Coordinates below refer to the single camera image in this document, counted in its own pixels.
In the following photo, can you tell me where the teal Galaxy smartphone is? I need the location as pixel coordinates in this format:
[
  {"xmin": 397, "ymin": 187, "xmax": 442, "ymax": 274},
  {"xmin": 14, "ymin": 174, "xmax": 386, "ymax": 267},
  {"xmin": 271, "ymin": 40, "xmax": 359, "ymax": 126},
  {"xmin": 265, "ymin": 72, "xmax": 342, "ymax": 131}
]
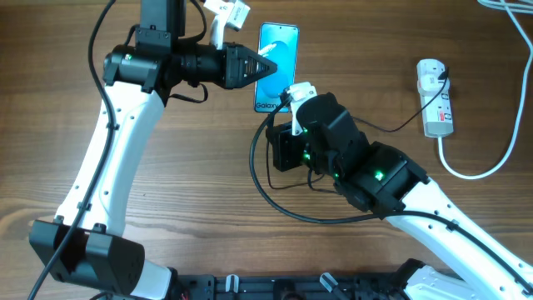
[{"xmin": 253, "ymin": 22, "xmax": 300, "ymax": 113}]

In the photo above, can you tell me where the black USB charging cable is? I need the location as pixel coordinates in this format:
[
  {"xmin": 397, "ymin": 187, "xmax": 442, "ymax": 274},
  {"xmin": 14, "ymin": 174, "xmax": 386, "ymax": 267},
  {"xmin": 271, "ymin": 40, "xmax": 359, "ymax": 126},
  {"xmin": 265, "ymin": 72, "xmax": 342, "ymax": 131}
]
[{"xmin": 265, "ymin": 68, "xmax": 451, "ymax": 196}]

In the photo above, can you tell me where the white power strip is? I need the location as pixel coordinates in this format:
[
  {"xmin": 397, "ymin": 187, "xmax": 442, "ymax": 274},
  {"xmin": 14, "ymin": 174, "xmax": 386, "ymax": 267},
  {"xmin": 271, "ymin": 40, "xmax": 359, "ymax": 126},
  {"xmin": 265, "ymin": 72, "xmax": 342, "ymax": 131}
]
[{"xmin": 416, "ymin": 58, "xmax": 454, "ymax": 138}]

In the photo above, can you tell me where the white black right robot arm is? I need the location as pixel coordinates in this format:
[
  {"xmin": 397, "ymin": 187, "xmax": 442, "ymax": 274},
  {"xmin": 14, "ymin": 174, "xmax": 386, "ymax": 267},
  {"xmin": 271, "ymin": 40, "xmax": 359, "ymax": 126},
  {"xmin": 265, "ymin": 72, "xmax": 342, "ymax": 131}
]
[{"xmin": 266, "ymin": 92, "xmax": 532, "ymax": 299}]

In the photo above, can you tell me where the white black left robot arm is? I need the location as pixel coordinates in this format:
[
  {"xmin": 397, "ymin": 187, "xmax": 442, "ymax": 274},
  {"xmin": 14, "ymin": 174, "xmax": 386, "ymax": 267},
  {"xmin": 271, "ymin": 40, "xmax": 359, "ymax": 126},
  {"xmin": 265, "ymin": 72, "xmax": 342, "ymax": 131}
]
[{"xmin": 29, "ymin": 1, "xmax": 277, "ymax": 299}]

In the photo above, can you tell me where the white USB charger plug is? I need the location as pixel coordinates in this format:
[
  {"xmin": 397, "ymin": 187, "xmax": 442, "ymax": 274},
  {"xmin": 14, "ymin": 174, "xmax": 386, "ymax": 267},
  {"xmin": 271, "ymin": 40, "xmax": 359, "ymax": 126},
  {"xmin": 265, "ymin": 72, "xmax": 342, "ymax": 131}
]
[{"xmin": 417, "ymin": 73, "xmax": 446, "ymax": 96}]

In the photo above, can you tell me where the black left camera cable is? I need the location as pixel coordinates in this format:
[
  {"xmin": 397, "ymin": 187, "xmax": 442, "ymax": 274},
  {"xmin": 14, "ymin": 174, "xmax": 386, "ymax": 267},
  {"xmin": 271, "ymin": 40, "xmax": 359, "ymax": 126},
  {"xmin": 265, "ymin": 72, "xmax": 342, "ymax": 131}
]
[{"xmin": 27, "ymin": 0, "xmax": 209, "ymax": 300}]

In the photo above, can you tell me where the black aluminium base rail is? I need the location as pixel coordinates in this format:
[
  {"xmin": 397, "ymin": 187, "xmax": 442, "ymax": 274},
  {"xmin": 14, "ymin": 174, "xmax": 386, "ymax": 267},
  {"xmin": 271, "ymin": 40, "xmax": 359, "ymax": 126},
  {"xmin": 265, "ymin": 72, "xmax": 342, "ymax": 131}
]
[{"xmin": 168, "ymin": 273, "xmax": 407, "ymax": 300}]

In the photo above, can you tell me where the white power strip cord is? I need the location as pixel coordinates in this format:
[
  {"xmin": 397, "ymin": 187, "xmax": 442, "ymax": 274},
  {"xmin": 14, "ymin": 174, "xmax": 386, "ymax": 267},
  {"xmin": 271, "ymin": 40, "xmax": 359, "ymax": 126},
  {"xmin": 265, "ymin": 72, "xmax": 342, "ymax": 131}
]
[{"xmin": 436, "ymin": 0, "xmax": 533, "ymax": 181}]

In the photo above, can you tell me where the white cables top corner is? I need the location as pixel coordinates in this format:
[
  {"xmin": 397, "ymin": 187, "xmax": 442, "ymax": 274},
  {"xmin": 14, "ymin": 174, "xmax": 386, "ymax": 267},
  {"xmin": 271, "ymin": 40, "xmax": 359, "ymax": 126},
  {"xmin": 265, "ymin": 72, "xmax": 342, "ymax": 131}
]
[{"xmin": 476, "ymin": 0, "xmax": 533, "ymax": 16}]

